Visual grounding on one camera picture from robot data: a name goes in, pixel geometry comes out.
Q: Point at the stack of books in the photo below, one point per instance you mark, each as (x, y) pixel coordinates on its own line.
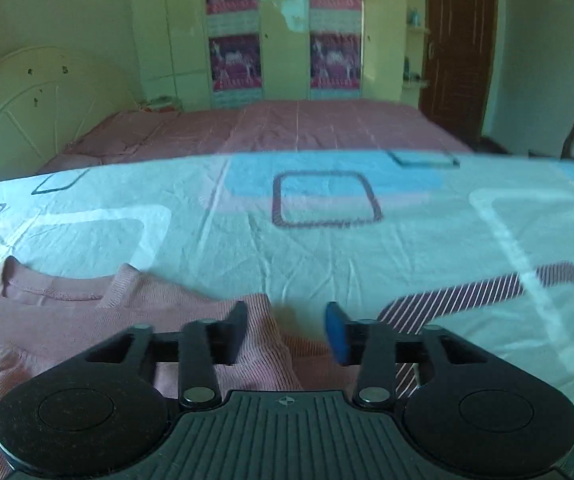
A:
(159, 105)

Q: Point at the teal jar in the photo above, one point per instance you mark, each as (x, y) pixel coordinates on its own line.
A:
(415, 17)

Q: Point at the cream headboard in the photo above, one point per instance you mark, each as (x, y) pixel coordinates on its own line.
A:
(27, 110)

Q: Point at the cream wardrobe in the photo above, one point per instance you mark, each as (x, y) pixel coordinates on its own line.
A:
(287, 60)

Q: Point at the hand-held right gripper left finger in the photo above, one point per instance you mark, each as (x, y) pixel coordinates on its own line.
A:
(236, 332)

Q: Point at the pink sweater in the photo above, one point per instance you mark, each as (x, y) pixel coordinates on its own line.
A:
(42, 330)

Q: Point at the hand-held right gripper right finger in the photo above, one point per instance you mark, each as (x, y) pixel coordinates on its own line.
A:
(337, 332)

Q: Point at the cream corner shelf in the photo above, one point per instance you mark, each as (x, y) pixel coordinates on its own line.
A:
(414, 40)

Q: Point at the teal bottle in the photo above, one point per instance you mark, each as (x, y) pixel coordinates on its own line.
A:
(407, 67)

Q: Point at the patterned light blue bed sheet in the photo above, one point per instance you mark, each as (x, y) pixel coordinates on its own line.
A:
(317, 260)

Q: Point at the pink bed cover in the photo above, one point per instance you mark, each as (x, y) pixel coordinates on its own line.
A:
(267, 125)

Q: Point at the brown wooden door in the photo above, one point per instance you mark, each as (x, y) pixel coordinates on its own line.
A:
(459, 60)

